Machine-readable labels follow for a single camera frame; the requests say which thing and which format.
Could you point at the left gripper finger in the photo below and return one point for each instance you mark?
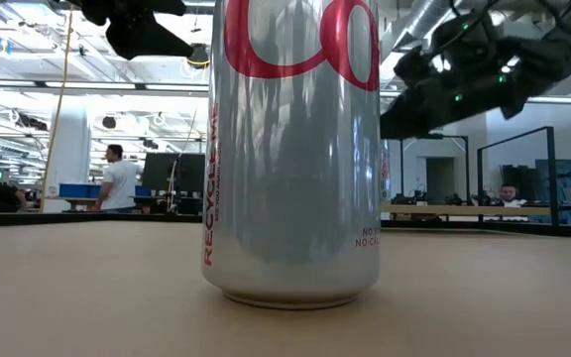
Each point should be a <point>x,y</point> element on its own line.
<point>147,39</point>

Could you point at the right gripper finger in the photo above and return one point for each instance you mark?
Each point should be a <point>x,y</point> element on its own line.
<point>414,116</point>

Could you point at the silver Diet Coke can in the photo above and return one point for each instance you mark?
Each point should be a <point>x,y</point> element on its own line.
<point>290,173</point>

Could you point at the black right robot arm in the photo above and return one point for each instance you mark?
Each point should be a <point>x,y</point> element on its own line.
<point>553,54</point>

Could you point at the black ceiling-hung device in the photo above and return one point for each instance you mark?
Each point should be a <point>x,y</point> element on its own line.
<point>201,57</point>

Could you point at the black computer monitor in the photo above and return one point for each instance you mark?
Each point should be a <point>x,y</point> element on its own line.
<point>186,171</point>

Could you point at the blue storage bin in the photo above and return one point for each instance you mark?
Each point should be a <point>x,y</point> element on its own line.
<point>75,190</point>
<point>144,191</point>
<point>94,190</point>

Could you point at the background work table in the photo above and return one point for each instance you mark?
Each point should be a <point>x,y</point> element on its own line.
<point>67,201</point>

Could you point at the black background rig frame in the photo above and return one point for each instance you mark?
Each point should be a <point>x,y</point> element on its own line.
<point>434,136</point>

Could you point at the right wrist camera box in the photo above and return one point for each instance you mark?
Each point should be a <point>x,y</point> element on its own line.
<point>469,42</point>

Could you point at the silver ventilation duct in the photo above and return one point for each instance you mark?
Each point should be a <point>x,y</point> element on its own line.
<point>414,22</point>

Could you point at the wooden shelf with black frame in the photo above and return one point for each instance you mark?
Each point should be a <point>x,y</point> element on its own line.
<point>464,209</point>

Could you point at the black table frame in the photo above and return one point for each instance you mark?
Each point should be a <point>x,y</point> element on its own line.
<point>67,218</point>

